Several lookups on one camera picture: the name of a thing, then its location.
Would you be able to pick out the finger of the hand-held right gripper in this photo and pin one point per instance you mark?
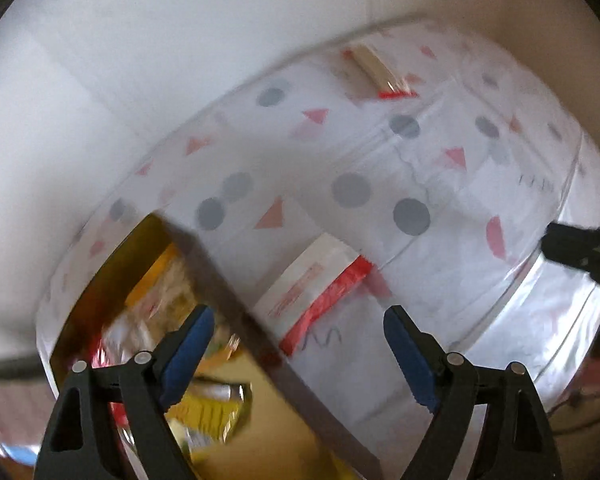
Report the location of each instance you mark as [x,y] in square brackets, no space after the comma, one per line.
[580,250]

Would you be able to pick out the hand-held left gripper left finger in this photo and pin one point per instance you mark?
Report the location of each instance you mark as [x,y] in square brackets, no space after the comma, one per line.
[190,350]

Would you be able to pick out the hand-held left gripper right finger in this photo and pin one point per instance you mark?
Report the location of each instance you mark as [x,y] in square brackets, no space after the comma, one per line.
[410,355]

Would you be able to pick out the yellow foil snack packet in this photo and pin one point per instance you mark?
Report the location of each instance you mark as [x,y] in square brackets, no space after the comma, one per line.
[210,410]

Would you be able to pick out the white packet red end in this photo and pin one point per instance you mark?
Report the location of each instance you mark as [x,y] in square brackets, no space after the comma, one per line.
[310,290]

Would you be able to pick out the gold brown gift box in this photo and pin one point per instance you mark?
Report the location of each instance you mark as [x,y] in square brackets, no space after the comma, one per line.
[275,440]

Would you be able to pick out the shiny red wrapped packet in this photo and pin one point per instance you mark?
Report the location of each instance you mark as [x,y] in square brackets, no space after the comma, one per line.
[102,360]

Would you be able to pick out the white patterned plastic tablecloth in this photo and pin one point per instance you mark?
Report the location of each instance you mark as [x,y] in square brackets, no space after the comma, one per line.
[455,170]

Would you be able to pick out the slim cracker pack red ends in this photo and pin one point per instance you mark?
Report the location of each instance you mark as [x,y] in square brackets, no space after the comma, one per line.
[380,72]

